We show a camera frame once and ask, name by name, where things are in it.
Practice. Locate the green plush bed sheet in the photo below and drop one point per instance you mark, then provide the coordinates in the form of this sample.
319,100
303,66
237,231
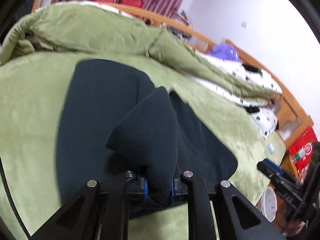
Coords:
33,91

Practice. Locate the clutter of boxes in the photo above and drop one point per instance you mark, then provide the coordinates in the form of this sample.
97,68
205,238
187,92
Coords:
180,30

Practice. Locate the white floral quilt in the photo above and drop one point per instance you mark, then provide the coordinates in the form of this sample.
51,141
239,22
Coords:
80,27

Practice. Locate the small light blue toy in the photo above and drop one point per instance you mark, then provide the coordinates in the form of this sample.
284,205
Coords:
270,148

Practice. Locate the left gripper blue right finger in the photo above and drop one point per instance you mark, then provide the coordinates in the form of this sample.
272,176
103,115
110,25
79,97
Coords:
219,211

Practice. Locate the wall socket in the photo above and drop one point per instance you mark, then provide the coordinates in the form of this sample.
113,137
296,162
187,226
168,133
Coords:
244,24

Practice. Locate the person's hand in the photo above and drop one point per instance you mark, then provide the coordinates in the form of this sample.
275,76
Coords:
293,227

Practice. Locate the white round bin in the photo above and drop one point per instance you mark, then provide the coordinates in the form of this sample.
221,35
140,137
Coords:
268,204

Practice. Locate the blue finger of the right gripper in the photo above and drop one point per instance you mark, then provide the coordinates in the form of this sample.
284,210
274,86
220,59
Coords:
269,168

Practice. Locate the black sweatshirt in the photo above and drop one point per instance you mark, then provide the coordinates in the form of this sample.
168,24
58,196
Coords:
115,120

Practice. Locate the wooden bed frame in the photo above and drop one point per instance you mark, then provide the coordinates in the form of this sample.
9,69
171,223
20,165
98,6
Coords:
289,108

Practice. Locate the red box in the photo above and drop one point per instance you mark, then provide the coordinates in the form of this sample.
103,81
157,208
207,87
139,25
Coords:
301,152

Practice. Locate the green folded quilt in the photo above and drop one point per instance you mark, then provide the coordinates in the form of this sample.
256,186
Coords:
17,42

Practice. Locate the purple plush toy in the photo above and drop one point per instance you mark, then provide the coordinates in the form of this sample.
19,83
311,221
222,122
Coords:
225,52

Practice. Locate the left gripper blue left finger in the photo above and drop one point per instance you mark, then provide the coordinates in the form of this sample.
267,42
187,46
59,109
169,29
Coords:
97,210

